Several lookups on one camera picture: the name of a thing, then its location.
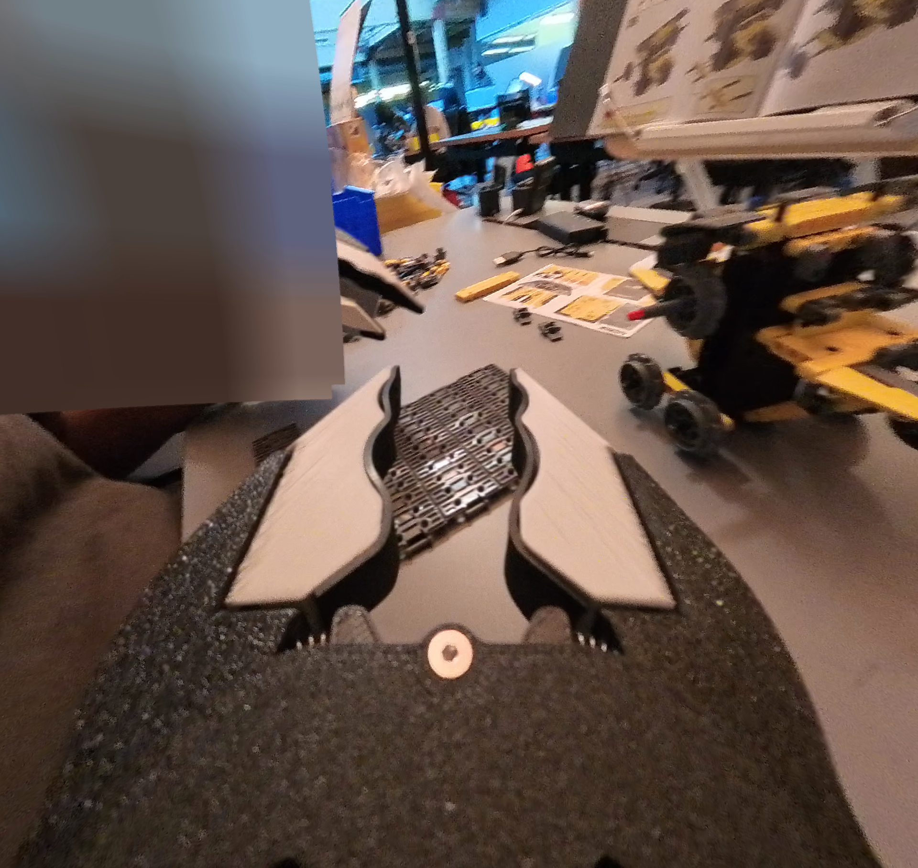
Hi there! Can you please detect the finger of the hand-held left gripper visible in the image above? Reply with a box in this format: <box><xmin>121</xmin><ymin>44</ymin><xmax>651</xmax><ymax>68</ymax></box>
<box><xmin>336</xmin><ymin>233</ymin><xmax>427</xmax><ymax>315</ymax></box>
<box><xmin>341</xmin><ymin>298</ymin><xmax>390</xmax><ymax>343</ymax></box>

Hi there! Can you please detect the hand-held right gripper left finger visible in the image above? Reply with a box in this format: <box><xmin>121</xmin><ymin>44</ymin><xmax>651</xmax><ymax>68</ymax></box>
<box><xmin>224</xmin><ymin>365</ymin><xmax>403</xmax><ymax>647</ymax></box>

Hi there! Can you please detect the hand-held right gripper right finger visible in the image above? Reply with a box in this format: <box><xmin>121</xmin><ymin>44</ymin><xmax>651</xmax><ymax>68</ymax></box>
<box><xmin>505</xmin><ymin>368</ymin><xmax>677</xmax><ymax>647</ymax></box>

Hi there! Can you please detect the large grey tread link mat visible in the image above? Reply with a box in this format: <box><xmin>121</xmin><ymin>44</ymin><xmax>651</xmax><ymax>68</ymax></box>
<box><xmin>380</xmin><ymin>362</ymin><xmax>533</xmax><ymax>562</ymax></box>

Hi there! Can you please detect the pile of small toy parts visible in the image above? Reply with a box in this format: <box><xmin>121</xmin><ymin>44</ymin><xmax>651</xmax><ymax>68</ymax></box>
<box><xmin>382</xmin><ymin>250</ymin><xmax>453</xmax><ymax>290</ymax></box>

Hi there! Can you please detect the large blue plastic bin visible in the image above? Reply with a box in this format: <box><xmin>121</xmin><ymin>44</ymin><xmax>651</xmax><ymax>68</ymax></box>
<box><xmin>332</xmin><ymin>187</ymin><xmax>383</xmax><ymax>257</ymax></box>

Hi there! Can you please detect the long yellow toy brick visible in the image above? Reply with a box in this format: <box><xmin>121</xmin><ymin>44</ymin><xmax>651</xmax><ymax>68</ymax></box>
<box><xmin>454</xmin><ymin>271</ymin><xmax>522</xmax><ymax>304</ymax></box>

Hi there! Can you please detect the yellow printed sticker sheet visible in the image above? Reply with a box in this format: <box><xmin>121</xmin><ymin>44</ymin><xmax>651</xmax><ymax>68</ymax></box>
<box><xmin>482</xmin><ymin>263</ymin><xmax>658</xmax><ymax>339</ymax></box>

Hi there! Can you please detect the black power brick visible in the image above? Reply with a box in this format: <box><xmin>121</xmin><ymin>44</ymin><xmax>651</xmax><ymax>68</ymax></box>
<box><xmin>535</xmin><ymin>210</ymin><xmax>608</xmax><ymax>244</ymax></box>

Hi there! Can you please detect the black metal pole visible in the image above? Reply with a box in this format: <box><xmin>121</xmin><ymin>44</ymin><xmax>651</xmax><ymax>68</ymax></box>
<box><xmin>387</xmin><ymin>0</ymin><xmax>433</xmax><ymax>161</ymax></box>

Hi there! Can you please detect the yellow black toy vehicle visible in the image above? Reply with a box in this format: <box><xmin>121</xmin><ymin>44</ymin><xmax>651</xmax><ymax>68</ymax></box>
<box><xmin>618</xmin><ymin>193</ymin><xmax>918</xmax><ymax>455</ymax></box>

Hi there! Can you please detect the white book stand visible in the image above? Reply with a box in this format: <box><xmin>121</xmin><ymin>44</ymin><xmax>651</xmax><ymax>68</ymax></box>
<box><xmin>548</xmin><ymin>0</ymin><xmax>918</xmax><ymax>213</ymax></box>

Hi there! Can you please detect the toy instruction booklet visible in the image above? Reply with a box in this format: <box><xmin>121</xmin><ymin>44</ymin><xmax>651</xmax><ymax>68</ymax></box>
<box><xmin>588</xmin><ymin>0</ymin><xmax>918</xmax><ymax>132</ymax></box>

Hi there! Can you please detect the short grey tread link chain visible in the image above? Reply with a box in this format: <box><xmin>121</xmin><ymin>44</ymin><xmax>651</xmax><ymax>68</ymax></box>
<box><xmin>251</xmin><ymin>422</ymin><xmax>304</xmax><ymax>462</ymax></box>

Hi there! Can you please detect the black usb cable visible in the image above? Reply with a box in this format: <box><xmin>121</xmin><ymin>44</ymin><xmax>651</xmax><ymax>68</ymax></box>
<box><xmin>492</xmin><ymin>244</ymin><xmax>594</xmax><ymax>269</ymax></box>

